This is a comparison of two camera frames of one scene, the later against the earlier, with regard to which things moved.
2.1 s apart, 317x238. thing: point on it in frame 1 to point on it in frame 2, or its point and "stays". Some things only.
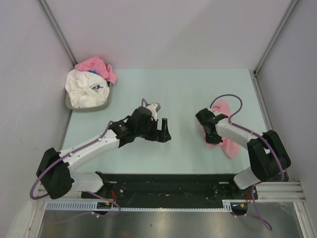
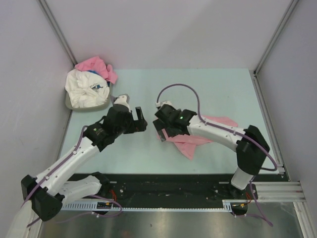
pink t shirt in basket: (96, 65) stays
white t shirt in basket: (85, 89) stays
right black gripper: (212, 141) to (160, 125)
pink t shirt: (230, 148) to (187, 142)
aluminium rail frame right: (288, 191) stays
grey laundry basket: (93, 108) stays
